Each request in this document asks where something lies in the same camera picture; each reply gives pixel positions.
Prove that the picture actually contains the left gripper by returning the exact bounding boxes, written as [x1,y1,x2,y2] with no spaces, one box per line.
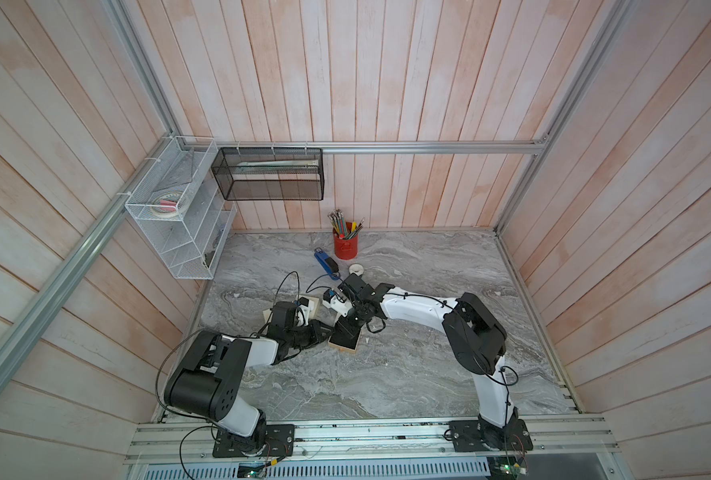
[285,319,336,350]

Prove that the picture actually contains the large cream jewelry box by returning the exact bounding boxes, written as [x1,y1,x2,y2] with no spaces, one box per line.
[328,325,361,353]

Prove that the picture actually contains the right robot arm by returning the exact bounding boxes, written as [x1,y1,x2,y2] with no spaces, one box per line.
[322,274,519,449]

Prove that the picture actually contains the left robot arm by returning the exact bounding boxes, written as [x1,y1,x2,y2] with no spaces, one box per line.
[161,301,334,455]

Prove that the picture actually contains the green sticker roll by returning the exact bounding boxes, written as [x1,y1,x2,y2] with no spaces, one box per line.
[348,263,365,276]

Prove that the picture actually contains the blue stapler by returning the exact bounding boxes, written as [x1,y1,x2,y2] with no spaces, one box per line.
[314,247,340,280]

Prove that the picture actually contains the red pen holder cup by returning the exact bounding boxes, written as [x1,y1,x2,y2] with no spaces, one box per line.
[332,230,359,260]

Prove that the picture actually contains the pens in cup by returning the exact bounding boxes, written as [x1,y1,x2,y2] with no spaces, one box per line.
[327,209,363,240]

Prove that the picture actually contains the tape roll on shelf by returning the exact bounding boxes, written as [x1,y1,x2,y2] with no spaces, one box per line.
[149,191,188,219]

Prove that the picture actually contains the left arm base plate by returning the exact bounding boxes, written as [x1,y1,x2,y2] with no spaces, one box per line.
[212,424,295,459]

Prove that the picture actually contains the white wire wall shelf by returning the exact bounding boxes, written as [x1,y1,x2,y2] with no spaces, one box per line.
[125,136,236,280]

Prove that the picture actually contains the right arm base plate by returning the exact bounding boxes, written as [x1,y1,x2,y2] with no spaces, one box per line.
[445,415,533,453]

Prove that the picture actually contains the black mesh wall basket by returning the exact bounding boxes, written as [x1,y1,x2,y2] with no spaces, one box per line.
[211,147,325,202]

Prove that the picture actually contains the aluminium front rail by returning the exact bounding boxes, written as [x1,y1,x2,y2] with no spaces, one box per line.
[124,414,621,465]

